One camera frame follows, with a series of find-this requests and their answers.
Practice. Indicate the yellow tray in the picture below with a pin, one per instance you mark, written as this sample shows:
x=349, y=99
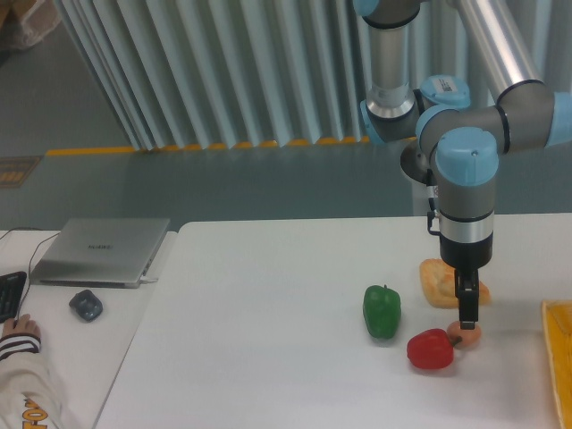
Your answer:
x=556, y=318

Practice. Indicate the toasted bread piece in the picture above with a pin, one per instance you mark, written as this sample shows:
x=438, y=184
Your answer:
x=438, y=283

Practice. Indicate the person's hand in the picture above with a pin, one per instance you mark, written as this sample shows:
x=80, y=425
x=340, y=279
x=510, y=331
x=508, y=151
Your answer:
x=22, y=328

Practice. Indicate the white striped sleeve forearm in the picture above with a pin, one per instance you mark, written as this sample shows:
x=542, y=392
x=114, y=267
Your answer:
x=28, y=396

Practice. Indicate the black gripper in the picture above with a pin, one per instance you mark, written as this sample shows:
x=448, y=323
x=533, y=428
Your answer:
x=466, y=257

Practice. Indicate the brown egg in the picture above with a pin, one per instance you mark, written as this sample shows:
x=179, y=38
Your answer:
x=462, y=338

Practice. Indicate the red bell pepper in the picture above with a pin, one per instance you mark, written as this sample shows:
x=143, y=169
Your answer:
x=432, y=349

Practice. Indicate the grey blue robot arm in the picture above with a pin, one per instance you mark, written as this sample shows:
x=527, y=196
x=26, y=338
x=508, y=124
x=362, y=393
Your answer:
x=458, y=147

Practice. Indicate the silver laptop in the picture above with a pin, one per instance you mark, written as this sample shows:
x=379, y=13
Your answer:
x=101, y=252

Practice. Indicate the green bell pepper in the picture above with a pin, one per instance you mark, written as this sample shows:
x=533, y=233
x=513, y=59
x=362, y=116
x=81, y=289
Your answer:
x=381, y=311

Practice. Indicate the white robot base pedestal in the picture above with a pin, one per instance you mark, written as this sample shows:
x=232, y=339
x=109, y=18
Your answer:
x=422, y=192

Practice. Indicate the black keyboard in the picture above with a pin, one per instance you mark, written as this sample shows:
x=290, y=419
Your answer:
x=11, y=289

